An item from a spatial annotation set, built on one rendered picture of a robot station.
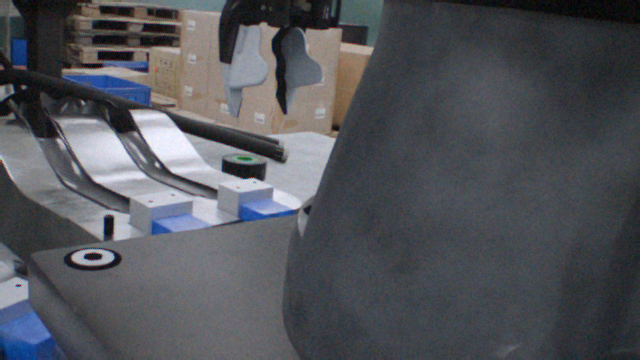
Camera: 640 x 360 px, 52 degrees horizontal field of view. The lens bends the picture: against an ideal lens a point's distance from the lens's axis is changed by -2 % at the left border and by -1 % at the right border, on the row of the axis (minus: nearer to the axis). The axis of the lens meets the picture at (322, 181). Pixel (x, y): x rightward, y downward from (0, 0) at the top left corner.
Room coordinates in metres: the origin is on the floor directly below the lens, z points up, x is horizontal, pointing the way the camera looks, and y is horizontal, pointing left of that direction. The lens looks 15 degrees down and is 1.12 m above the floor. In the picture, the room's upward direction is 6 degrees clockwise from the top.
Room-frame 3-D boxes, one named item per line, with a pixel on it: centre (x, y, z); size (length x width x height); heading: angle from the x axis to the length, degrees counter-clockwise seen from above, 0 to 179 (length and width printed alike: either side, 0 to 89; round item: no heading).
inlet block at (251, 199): (0.66, 0.05, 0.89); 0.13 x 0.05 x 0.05; 47
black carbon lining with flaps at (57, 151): (0.79, 0.27, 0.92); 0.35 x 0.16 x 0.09; 47
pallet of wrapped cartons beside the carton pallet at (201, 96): (5.12, 0.61, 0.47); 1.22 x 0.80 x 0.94; 48
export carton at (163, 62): (6.01, 1.37, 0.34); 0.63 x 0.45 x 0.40; 44
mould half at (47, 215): (0.81, 0.28, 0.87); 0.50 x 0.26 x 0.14; 47
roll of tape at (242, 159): (1.13, 0.14, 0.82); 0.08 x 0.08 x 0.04
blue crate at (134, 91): (4.45, 1.56, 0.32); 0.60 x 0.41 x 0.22; 50
